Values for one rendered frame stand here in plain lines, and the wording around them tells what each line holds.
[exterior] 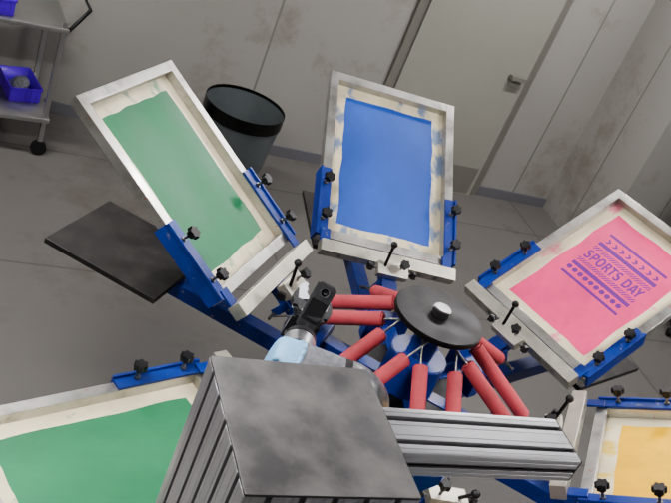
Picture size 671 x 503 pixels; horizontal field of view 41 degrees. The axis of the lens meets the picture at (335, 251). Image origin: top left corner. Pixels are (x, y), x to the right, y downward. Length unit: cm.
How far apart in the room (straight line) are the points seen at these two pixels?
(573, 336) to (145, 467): 177
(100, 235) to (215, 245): 51
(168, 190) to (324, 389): 185
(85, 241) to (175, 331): 137
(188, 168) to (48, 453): 115
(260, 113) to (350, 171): 225
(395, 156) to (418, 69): 281
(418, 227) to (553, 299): 61
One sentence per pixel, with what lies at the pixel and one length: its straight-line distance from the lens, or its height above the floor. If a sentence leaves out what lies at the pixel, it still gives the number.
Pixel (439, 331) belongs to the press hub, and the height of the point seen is 132.
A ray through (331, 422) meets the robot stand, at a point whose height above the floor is 203.
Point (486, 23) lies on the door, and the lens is 669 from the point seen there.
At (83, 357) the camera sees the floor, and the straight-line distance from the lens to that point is 435.
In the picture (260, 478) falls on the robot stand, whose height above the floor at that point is 203.
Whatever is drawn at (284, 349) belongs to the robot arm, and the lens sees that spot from 157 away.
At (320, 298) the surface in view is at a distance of 202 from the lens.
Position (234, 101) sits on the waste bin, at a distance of 592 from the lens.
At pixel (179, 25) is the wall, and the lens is 612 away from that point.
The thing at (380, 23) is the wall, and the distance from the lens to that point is 644.
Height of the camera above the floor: 283
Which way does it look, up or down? 29 degrees down
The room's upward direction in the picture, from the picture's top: 23 degrees clockwise
